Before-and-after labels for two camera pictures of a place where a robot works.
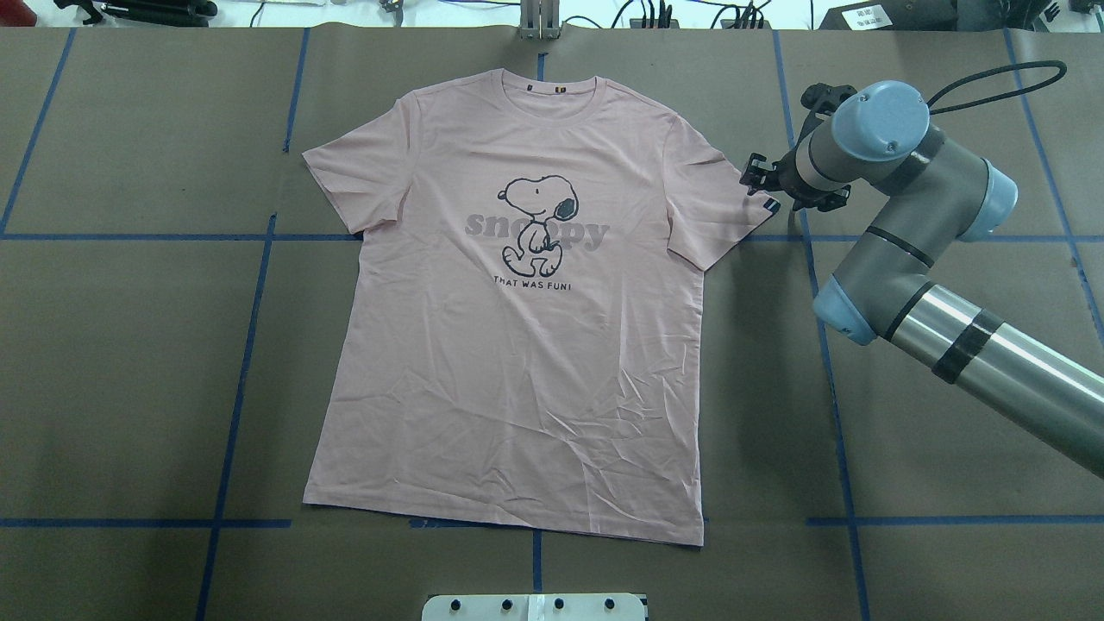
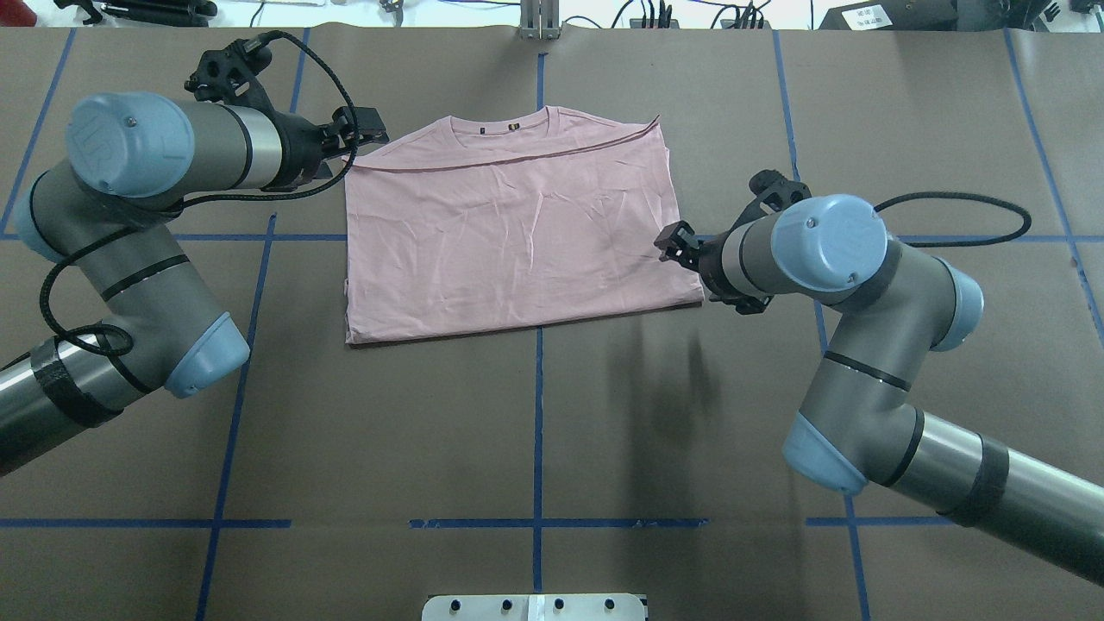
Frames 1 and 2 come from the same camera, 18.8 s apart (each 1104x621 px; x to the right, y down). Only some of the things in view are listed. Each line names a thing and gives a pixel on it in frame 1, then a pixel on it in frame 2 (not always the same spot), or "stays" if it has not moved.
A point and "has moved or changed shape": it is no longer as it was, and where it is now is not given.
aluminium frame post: (539, 19) stays
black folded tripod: (147, 13) stays
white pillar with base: (535, 607) stays
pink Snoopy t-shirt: (511, 336) has moved or changed shape
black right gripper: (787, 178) → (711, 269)
